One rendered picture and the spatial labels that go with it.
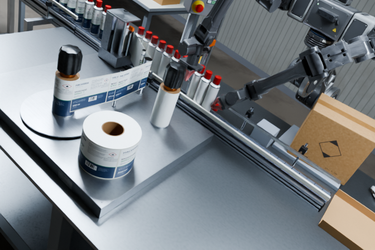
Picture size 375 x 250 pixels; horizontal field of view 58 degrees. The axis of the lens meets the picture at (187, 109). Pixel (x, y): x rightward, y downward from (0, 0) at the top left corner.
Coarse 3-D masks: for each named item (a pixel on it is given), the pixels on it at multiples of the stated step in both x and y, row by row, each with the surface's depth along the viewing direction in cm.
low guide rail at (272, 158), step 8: (160, 80) 176; (184, 96) 170; (192, 104) 168; (208, 112) 164; (216, 120) 163; (232, 128) 159; (240, 136) 157; (248, 144) 156; (264, 152) 152; (272, 160) 151; (288, 168) 148; (296, 176) 146; (304, 184) 145; (312, 184) 144; (320, 192) 141
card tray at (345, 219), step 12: (336, 192) 155; (336, 204) 151; (348, 204) 153; (360, 204) 150; (324, 216) 142; (336, 216) 144; (348, 216) 147; (360, 216) 149; (372, 216) 149; (324, 228) 136; (336, 228) 138; (348, 228) 140; (360, 228) 143; (372, 228) 145; (348, 240) 131; (360, 240) 137; (372, 240) 139
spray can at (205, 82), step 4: (208, 72) 160; (212, 72) 162; (204, 76) 162; (208, 76) 161; (200, 80) 164; (204, 80) 162; (208, 80) 162; (200, 84) 163; (204, 84) 162; (208, 84) 163; (200, 88) 164; (204, 88) 163; (196, 92) 167; (200, 92) 165; (204, 92) 165; (196, 96) 167; (200, 96) 166; (204, 96) 167; (196, 100) 168; (200, 100) 167; (200, 104) 169; (196, 108) 170
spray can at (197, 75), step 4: (200, 64) 165; (204, 68) 163; (196, 72) 165; (200, 72) 164; (196, 76) 165; (200, 76) 164; (192, 80) 167; (196, 80) 166; (192, 84) 168; (196, 84) 167; (192, 88) 168; (196, 88) 168; (188, 92) 171; (192, 92) 169; (188, 96) 171; (192, 96) 170
